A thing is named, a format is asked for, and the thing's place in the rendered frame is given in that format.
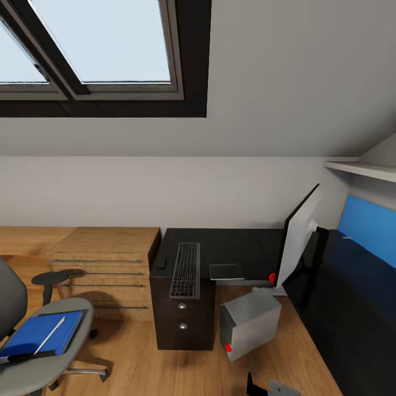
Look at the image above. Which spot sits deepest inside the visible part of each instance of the keyboard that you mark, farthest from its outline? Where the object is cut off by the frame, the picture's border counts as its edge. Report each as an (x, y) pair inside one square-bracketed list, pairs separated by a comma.
[(186, 277)]

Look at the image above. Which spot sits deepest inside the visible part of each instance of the notebook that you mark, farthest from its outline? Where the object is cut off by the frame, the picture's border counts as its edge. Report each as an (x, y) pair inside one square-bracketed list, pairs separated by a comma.
[(226, 272)]

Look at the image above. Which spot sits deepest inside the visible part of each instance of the folder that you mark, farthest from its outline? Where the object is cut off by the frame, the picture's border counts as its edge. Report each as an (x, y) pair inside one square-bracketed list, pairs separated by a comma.
[(35, 331)]

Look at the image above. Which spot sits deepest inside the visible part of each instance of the desktop computer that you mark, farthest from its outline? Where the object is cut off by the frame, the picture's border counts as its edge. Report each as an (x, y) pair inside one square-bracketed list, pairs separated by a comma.
[(248, 322)]

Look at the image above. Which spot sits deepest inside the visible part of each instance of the swivel chair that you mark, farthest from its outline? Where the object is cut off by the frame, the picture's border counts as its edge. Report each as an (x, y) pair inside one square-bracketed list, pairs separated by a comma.
[(33, 376)]

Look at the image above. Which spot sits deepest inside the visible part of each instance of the monitor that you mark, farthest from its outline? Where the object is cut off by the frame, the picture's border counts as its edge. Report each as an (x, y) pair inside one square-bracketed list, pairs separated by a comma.
[(298, 229)]

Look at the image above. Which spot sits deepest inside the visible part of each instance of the room divider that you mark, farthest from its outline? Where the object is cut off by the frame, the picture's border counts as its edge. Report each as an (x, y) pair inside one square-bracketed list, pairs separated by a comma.
[(371, 226)]

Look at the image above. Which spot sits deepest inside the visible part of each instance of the mouse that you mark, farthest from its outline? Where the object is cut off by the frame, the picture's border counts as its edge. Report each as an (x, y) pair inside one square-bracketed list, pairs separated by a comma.
[(162, 263)]

